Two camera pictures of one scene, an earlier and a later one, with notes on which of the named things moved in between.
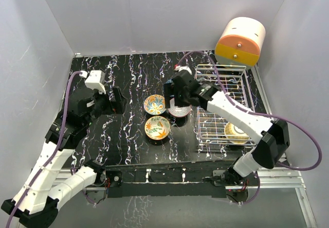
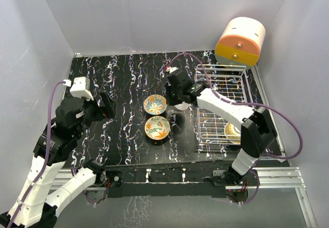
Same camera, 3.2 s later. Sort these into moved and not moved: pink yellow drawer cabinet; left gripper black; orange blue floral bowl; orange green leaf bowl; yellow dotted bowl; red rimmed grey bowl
Moved: red rimmed grey bowl; left gripper black
Not moved: orange green leaf bowl; orange blue floral bowl; pink yellow drawer cabinet; yellow dotted bowl
